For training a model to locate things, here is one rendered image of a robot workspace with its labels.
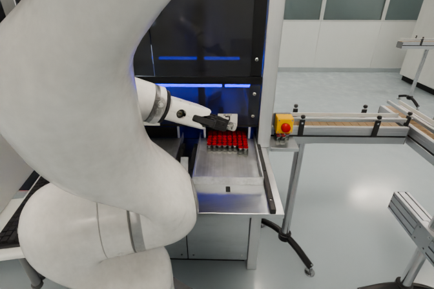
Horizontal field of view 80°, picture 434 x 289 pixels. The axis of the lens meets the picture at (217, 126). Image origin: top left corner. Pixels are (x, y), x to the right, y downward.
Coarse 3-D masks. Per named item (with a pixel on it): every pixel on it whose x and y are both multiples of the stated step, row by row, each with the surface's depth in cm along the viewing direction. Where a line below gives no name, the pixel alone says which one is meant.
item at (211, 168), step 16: (256, 144) 113; (208, 160) 108; (224, 160) 108; (240, 160) 108; (256, 160) 108; (192, 176) 94; (208, 176) 94; (224, 176) 99; (240, 176) 99; (256, 176) 99
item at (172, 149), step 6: (150, 138) 125; (156, 138) 125; (162, 138) 125; (168, 138) 125; (174, 138) 125; (180, 138) 125; (162, 144) 120; (168, 144) 120; (174, 144) 120; (180, 144) 116; (168, 150) 115; (174, 150) 115; (174, 156) 111
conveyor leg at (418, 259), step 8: (432, 224) 116; (416, 248) 126; (416, 256) 126; (424, 256) 123; (408, 264) 131; (416, 264) 127; (408, 272) 131; (416, 272) 128; (400, 280) 136; (408, 280) 132
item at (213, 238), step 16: (208, 224) 141; (224, 224) 141; (240, 224) 140; (192, 240) 147; (208, 240) 147; (224, 240) 146; (240, 240) 146; (176, 256) 154; (192, 256) 153; (208, 256) 153; (224, 256) 153; (240, 256) 152
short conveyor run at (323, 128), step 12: (300, 120) 122; (312, 120) 125; (324, 120) 125; (336, 120) 125; (348, 120) 125; (360, 120) 125; (372, 120) 125; (384, 120) 124; (396, 120) 124; (300, 132) 125; (312, 132) 126; (324, 132) 125; (336, 132) 125; (348, 132) 125; (360, 132) 125; (372, 132) 124; (384, 132) 125; (396, 132) 125; (408, 132) 124
